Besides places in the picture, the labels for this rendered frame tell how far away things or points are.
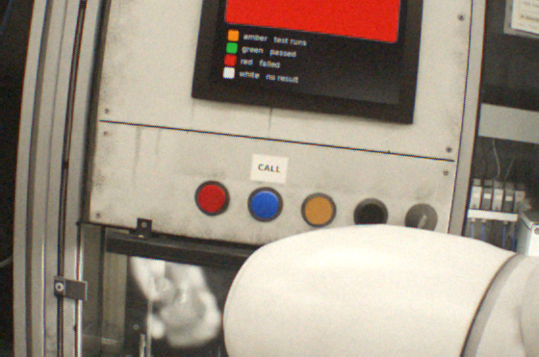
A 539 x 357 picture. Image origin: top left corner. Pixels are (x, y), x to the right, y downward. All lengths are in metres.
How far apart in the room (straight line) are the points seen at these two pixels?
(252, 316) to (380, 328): 0.09
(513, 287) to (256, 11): 0.70
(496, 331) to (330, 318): 0.11
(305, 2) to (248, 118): 0.15
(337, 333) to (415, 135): 0.66
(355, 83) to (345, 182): 0.12
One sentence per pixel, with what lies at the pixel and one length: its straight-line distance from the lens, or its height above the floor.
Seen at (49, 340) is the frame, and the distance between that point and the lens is 1.44.
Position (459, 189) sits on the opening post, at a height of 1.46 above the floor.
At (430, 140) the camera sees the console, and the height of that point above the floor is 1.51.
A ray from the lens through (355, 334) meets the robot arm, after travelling 0.69.
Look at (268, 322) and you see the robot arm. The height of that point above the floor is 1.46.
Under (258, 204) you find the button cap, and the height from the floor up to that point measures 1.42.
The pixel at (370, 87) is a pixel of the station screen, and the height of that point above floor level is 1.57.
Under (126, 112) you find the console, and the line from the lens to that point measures 1.35.
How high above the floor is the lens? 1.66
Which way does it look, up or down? 8 degrees down
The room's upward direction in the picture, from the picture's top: 6 degrees clockwise
